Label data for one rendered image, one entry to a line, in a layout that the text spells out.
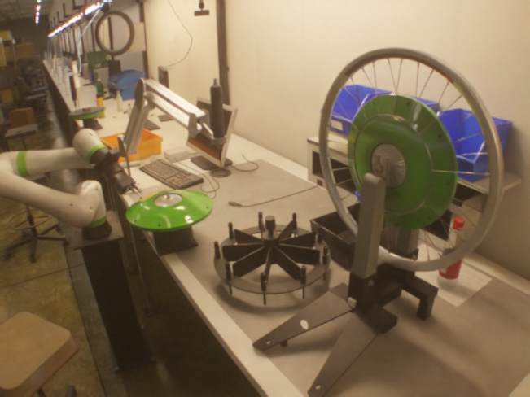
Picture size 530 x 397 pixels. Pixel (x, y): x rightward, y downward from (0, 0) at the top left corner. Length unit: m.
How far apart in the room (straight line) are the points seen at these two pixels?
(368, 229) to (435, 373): 0.39
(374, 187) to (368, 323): 0.33
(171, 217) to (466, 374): 0.98
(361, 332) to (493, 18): 1.03
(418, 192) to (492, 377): 0.49
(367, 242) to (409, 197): 0.14
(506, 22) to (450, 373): 1.03
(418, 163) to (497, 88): 0.62
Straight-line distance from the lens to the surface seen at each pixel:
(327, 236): 1.37
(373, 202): 0.91
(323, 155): 1.12
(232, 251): 1.28
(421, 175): 0.88
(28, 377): 1.63
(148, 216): 1.39
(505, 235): 1.51
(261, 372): 1.01
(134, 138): 1.88
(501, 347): 1.17
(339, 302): 1.07
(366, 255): 0.96
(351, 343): 0.99
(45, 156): 1.88
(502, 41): 1.41
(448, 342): 1.13
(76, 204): 1.73
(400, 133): 0.89
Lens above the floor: 1.67
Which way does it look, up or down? 25 degrees down
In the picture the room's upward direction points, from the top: 2 degrees counter-clockwise
